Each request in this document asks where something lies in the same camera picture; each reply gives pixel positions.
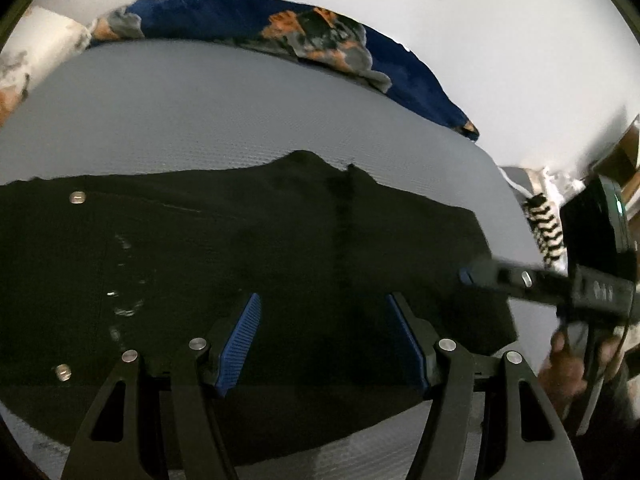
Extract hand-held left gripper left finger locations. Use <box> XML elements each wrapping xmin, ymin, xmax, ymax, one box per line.
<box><xmin>60</xmin><ymin>292</ymin><xmax>262</xmax><ymax>480</ymax></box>

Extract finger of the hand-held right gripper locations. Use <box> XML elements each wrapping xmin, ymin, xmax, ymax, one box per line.
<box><xmin>459</xmin><ymin>257</ymin><xmax>576</xmax><ymax>306</ymax></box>

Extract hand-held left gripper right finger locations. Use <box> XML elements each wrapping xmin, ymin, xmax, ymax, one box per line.
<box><xmin>386</xmin><ymin>291</ymin><xmax>583</xmax><ymax>480</ymax></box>

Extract black pants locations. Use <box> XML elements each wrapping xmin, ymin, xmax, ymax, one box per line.
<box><xmin>0</xmin><ymin>150</ymin><xmax>518</xmax><ymax>466</ymax></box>

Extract person's right forearm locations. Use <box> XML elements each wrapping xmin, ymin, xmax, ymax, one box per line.
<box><xmin>567</xmin><ymin>362</ymin><xmax>640</xmax><ymax>480</ymax></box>

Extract person's right hand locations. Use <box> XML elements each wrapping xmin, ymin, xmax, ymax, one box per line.
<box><xmin>539</xmin><ymin>327</ymin><xmax>631</xmax><ymax>411</ymax></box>

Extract black white striped cloth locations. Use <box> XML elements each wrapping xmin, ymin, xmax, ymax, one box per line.
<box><xmin>522</xmin><ymin>192</ymin><xmax>571</xmax><ymax>271</ymax></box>

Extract white grey cloth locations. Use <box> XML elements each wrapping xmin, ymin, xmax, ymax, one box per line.
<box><xmin>497</xmin><ymin>164</ymin><xmax>586</xmax><ymax>201</ymax></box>

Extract grey bed mattress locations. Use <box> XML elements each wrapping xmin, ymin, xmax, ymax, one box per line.
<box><xmin>0</xmin><ymin>40</ymin><xmax>571</xmax><ymax>480</ymax></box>

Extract blue floral pillow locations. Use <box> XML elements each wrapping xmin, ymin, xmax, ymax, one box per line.
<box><xmin>87</xmin><ymin>0</ymin><xmax>481</xmax><ymax>142</ymax></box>

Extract white floral pillow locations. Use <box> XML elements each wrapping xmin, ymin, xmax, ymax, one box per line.
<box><xmin>0</xmin><ymin>6</ymin><xmax>92</xmax><ymax>128</ymax></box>

